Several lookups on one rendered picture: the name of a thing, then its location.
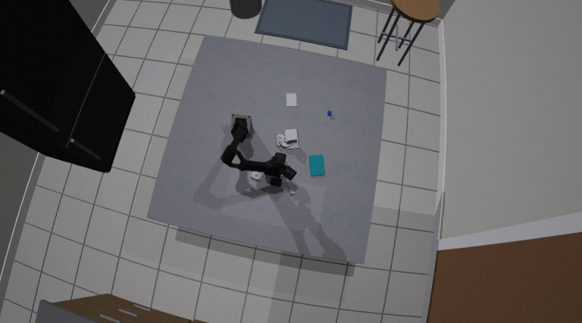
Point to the teal flat rectangular plate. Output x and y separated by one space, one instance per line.
316 165

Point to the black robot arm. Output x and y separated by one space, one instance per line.
275 167

